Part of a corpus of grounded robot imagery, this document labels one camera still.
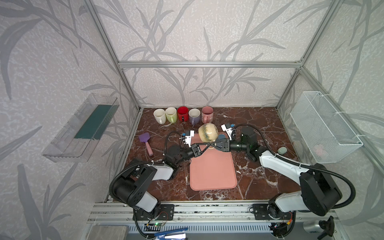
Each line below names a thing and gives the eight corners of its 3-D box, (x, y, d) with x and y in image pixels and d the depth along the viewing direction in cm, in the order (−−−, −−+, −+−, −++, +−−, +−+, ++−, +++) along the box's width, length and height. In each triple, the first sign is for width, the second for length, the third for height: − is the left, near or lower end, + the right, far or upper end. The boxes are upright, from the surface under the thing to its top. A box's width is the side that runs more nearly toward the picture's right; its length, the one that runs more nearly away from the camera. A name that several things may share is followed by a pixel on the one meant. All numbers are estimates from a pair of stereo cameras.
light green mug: (165, 126, 110) (163, 119, 103) (168, 115, 118) (165, 107, 111) (176, 126, 110) (174, 119, 103) (177, 115, 118) (176, 107, 111)
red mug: (177, 122, 112) (176, 116, 107) (178, 112, 119) (177, 106, 113) (188, 122, 112) (187, 116, 107) (188, 112, 119) (188, 106, 113)
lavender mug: (188, 126, 110) (187, 119, 104) (189, 115, 117) (188, 108, 111) (200, 126, 110) (200, 119, 104) (200, 115, 117) (200, 108, 111)
